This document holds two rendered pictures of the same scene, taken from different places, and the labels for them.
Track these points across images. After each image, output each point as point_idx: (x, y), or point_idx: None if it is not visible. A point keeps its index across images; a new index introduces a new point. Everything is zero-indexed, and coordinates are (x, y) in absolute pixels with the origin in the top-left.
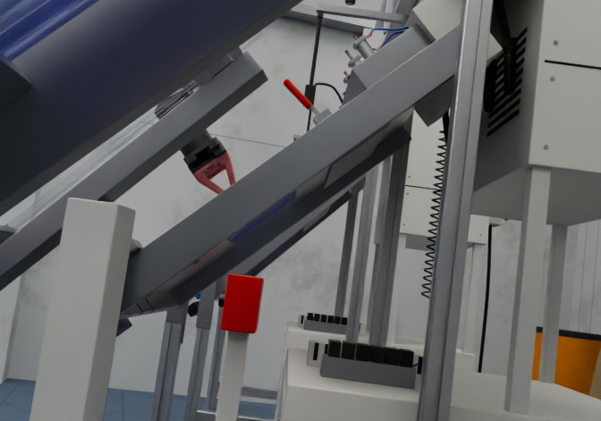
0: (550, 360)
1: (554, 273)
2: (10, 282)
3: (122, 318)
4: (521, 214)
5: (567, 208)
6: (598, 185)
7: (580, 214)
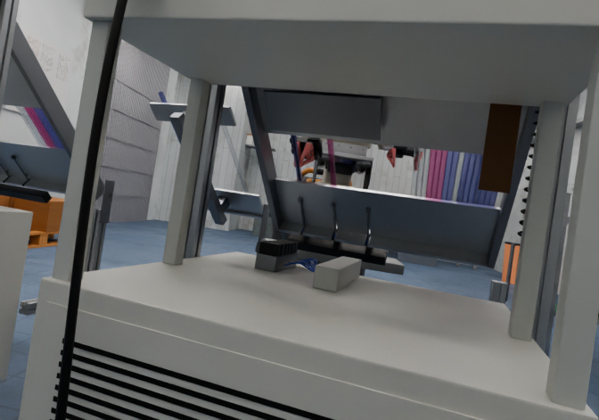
0: (555, 346)
1: (579, 152)
2: (214, 205)
3: (297, 234)
4: (493, 71)
5: (365, 55)
6: (201, 61)
7: (408, 42)
